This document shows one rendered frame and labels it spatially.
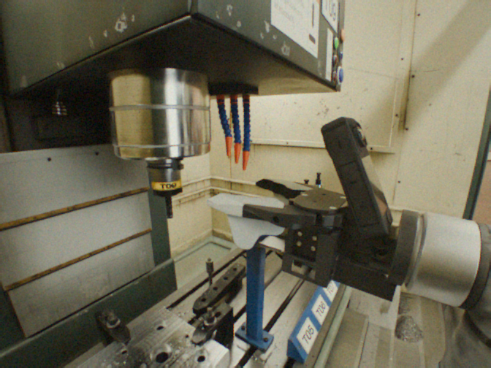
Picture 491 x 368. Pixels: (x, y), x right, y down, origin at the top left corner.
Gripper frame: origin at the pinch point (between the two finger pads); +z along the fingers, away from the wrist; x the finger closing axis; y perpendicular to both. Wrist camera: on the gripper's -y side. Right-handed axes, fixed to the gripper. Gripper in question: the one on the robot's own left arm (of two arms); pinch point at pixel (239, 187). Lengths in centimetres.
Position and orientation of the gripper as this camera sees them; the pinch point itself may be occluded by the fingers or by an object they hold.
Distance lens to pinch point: 31.1
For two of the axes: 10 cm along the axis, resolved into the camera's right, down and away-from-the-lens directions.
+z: -8.1, -1.8, 5.5
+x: 5.8, -2.0, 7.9
